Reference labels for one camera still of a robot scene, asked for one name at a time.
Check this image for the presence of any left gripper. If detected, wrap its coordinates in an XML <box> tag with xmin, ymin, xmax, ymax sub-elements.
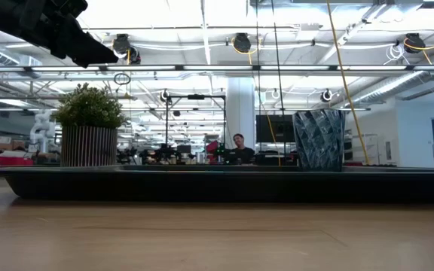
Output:
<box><xmin>2</xmin><ymin>0</ymin><xmax>120</xmax><ymax>69</ymax></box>

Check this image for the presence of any blue patterned cup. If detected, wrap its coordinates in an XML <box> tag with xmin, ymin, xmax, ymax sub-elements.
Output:
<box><xmin>292</xmin><ymin>108</ymin><xmax>347</xmax><ymax>172</ymax></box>

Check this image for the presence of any black serving tray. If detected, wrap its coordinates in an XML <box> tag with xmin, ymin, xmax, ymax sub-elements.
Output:
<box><xmin>0</xmin><ymin>164</ymin><xmax>434</xmax><ymax>205</ymax></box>

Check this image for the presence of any long ceiling light bar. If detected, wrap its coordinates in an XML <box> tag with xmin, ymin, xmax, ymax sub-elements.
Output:
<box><xmin>0</xmin><ymin>64</ymin><xmax>434</xmax><ymax>72</ymax></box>

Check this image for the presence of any small potted green plant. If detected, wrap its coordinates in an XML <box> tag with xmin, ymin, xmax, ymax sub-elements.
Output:
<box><xmin>53</xmin><ymin>82</ymin><xmax>127</xmax><ymax>168</ymax></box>

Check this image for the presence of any red storage box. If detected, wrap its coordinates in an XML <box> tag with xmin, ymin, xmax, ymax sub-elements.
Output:
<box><xmin>0</xmin><ymin>150</ymin><xmax>35</xmax><ymax>167</ymax></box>

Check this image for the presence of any white building column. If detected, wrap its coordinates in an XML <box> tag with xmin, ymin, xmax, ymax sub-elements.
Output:
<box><xmin>226</xmin><ymin>77</ymin><xmax>256</xmax><ymax>151</ymax></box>

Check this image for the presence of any person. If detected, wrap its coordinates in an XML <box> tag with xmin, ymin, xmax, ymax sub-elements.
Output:
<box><xmin>227</xmin><ymin>133</ymin><xmax>256</xmax><ymax>166</ymax></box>

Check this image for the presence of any black background monitor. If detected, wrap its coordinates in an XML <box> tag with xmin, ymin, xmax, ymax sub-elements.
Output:
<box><xmin>255</xmin><ymin>114</ymin><xmax>297</xmax><ymax>144</ymax></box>

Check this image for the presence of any hanging black cable loop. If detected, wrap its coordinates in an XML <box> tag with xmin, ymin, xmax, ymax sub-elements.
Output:
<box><xmin>113</xmin><ymin>72</ymin><xmax>132</xmax><ymax>86</ymax></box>

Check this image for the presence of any background black frame station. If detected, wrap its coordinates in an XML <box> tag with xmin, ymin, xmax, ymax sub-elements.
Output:
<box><xmin>165</xmin><ymin>93</ymin><xmax>228</xmax><ymax>151</ymax></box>

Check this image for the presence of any yellow hanging cable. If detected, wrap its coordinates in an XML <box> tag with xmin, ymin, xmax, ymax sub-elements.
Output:
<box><xmin>325</xmin><ymin>0</ymin><xmax>371</xmax><ymax>166</ymax></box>

